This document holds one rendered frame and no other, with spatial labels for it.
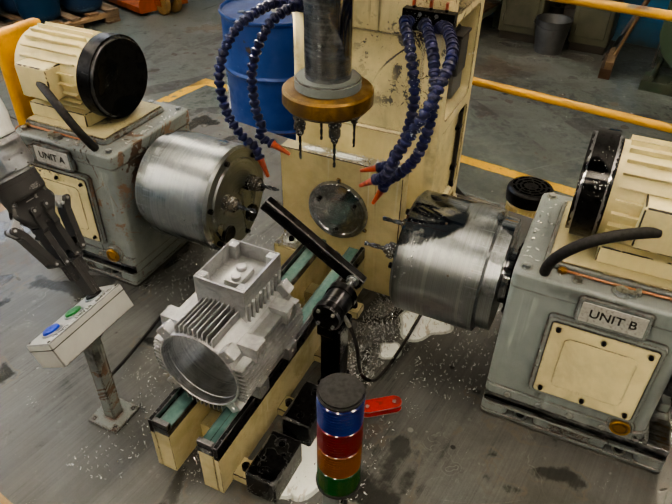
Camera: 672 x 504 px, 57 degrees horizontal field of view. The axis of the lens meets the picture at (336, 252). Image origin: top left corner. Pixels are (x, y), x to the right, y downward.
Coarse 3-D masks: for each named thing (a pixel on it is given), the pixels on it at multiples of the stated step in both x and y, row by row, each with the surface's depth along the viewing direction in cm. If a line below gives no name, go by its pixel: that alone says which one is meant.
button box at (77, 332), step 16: (112, 288) 110; (80, 304) 110; (96, 304) 107; (112, 304) 110; (128, 304) 112; (64, 320) 106; (80, 320) 104; (96, 320) 107; (112, 320) 109; (48, 336) 102; (64, 336) 102; (80, 336) 104; (96, 336) 106; (32, 352) 103; (48, 352) 101; (64, 352) 101; (80, 352) 103
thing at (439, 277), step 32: (416, 224) 116; (448, 224) 115; (480, 224) 114; (512, 224) 115; (416, 256) 115; (448, 256) 113; (480, 256) 111; (512, 256) 117; (416, 288) 116; (448, 288) 113; (480, 288) 112; (448, 320) 119; (480, 320) 116
